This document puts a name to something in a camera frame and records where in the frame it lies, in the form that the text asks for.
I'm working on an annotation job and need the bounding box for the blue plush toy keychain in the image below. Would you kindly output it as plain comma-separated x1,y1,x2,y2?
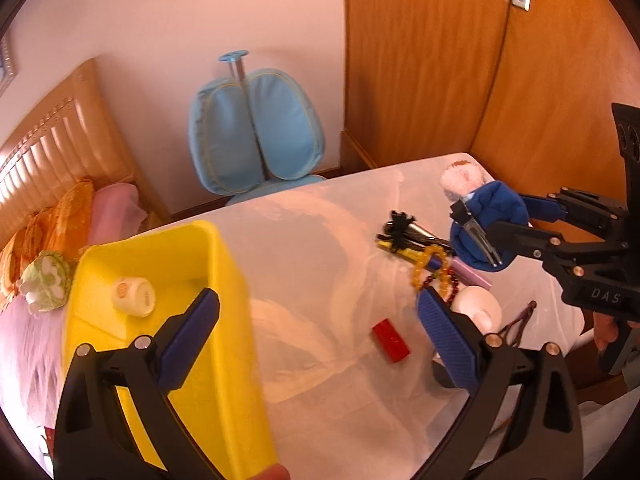
440,160,529,272

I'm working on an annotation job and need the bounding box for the person's right hand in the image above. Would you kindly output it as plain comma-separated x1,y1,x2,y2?
592,312,620,352

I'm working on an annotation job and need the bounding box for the person's left hand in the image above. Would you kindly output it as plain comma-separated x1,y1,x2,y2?
250,464,291,480

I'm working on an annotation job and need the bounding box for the yellow cream tube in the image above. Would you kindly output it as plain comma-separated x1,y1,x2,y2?
376,240,442,271

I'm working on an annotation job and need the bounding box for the brown hair clip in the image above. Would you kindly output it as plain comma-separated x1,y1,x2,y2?
498,300,537,347

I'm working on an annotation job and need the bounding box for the purple bed sheet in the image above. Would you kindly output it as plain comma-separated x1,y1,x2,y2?
1,296,66,476

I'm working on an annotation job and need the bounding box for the wooden wardrobe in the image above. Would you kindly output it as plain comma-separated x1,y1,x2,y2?
341,0,639,200

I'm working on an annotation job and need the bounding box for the yellow plastic bin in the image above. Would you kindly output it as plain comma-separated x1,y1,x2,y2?
54,221,278,479

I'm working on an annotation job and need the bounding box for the red small box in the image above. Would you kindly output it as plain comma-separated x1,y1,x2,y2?
372,318,411,363

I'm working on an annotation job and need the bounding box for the green cabbage plush toy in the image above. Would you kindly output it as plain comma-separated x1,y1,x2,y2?
18,250,72,315

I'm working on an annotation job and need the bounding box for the orange pillow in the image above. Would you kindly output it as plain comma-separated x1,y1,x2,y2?
1,179,96,309

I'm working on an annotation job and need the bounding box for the pink pillow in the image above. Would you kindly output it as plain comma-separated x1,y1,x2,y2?
88,183,148,245

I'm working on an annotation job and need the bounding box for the blue office chair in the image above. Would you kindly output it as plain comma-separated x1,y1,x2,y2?
188,50,326,205

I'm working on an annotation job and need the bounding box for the yellow bead bracelet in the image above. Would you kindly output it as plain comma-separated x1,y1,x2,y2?
410,244,452,296

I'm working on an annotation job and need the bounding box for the black hair tie bundle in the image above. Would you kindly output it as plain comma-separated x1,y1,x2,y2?
375,210,452,256

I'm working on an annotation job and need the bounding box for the framed wall picture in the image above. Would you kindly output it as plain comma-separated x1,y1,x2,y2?
0,34,15,96

